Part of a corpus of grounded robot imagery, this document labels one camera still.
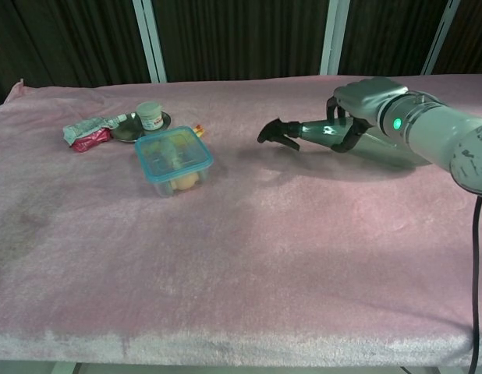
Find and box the small white jar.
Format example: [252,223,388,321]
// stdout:
[136,101,165,131]

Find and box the clear container blue lid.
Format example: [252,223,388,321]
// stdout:
[134,126,214,199]

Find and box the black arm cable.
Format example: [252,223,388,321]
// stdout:
[467,194,482,369]

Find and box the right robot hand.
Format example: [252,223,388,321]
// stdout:
[325,76,409,154]

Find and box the red snack packet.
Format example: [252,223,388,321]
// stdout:
[70,127,112,154]

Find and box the pink fleece table cloth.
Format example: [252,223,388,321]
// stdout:
[0,73,482,368]

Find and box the white frame post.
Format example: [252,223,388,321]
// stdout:
[320,0,350,76]
[422,0,463,76]
[132,0,168,83]

